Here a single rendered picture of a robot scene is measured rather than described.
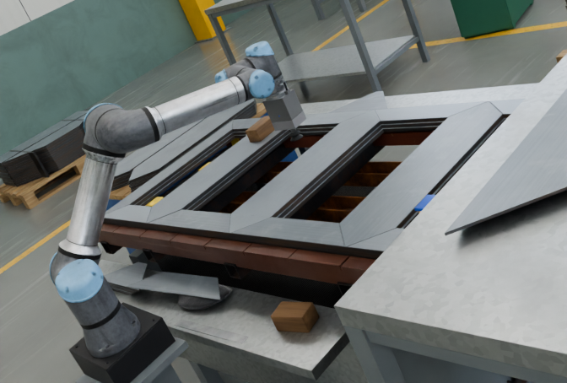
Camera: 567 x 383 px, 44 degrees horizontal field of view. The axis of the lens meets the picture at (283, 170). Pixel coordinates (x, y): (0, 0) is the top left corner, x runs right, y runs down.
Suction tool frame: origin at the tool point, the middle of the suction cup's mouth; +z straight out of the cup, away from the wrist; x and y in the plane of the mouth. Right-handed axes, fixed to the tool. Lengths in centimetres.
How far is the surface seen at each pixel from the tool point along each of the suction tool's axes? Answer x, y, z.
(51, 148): -153, 436, 59
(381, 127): -25.9, -12.4, 12.1
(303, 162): -2.2, 3.8, 9.9
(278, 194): 16.9, 0.3, 9.8
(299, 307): 51, -27, 22
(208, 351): 42, 37, 55
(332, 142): -14.7, 0.2, 10.0
